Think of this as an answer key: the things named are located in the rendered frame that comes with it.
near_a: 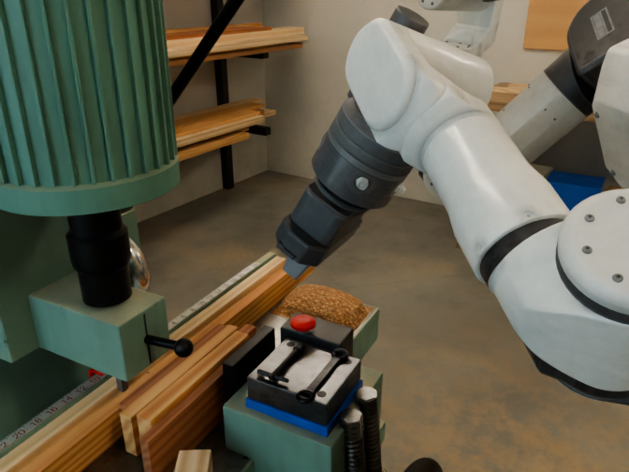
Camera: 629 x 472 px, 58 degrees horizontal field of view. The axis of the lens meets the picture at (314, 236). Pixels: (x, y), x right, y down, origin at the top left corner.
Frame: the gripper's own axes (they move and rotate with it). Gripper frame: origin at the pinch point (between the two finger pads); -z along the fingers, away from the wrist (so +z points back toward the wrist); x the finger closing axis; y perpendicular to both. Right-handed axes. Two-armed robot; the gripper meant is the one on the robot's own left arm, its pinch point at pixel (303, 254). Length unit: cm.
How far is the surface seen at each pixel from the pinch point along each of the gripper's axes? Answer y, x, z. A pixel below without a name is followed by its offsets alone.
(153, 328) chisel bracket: 7.2, -11.5, -11.8
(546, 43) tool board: 12, 311, -10
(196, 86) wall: 177, 257, -141
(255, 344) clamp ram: -1.5, -3.2, -12.2
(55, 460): 5.5, -23.1, -22.8
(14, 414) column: 18.2, -15.5, -38.8
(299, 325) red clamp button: -4.2, -1.2, -7.3
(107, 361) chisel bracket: 8.2, -16.1, -15.1
